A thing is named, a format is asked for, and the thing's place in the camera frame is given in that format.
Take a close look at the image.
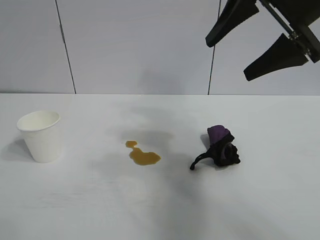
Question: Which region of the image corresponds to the purple and black cloth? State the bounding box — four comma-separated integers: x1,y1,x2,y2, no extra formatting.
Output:
189,124,242,172

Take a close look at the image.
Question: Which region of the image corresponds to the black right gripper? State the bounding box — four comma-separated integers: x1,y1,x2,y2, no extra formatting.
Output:
204,0,320,82

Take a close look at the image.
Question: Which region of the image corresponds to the brown liquid spill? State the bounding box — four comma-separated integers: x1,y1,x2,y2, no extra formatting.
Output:
125,140,162,167

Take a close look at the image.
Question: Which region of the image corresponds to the white paper cup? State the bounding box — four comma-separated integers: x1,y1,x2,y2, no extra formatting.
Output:
16,110,63,164

